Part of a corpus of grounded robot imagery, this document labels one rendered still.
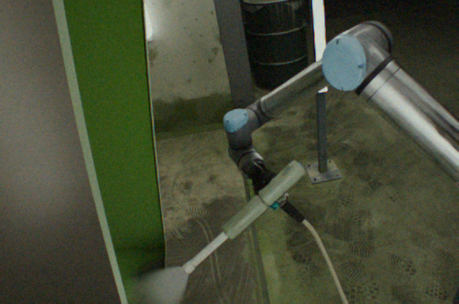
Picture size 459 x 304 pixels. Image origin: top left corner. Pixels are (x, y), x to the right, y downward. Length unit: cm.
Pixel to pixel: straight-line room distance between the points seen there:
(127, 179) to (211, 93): 169
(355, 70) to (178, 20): 195
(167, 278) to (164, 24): 189
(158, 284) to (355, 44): 86
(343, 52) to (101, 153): 78
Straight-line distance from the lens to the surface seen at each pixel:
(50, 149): 40
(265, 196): 102
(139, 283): 112
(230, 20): 256
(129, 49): 96
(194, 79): 269
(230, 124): 119
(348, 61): 75
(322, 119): 204
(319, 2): 177
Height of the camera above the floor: 147
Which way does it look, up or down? 31 degrees down
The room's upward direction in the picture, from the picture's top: 11 degrees counter-clockwise
